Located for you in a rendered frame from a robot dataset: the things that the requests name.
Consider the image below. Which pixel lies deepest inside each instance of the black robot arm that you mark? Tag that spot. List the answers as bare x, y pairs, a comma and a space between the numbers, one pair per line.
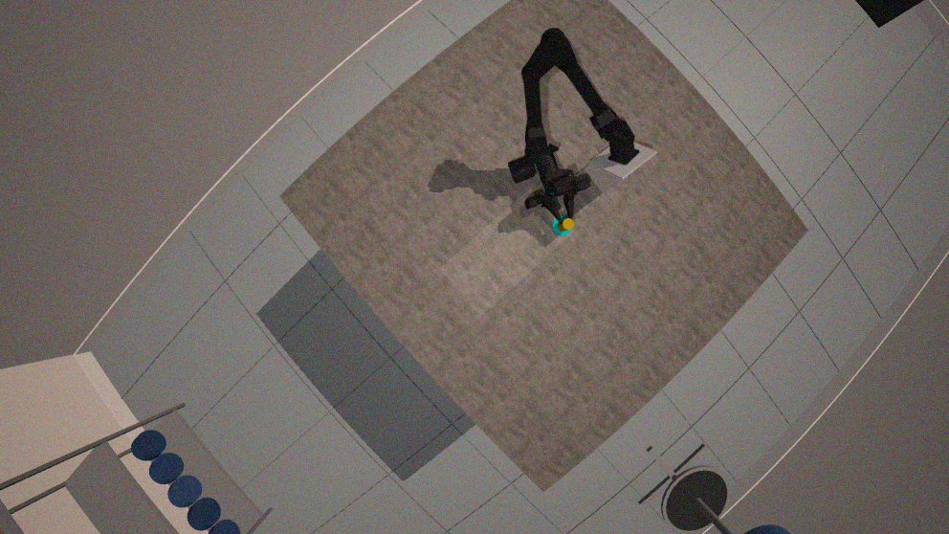
555, 50

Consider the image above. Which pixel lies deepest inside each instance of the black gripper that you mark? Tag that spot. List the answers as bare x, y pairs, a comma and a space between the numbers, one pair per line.
546, 199

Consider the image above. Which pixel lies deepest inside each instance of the cyan circle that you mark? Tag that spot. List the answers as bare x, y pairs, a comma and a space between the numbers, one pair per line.
555, 227

